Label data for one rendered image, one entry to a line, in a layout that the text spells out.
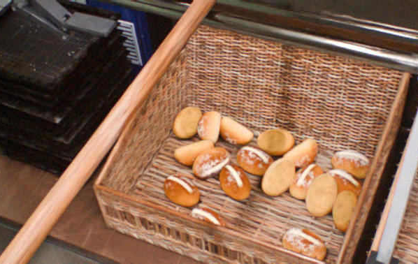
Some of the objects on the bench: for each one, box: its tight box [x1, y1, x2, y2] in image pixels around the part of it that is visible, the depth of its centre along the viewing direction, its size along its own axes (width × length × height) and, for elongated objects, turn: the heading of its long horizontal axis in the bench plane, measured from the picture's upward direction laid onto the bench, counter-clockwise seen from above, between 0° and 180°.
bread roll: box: [306, 173, 338, 217], centre depth 155 cm, size 10×7×6 cm
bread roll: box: [189, 207, 227, 228], centre depth 153 cm, size 10×7×6 cm
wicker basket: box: [94, 25, 412, 264], centre depth 154 cm, size 49×56×28 cm
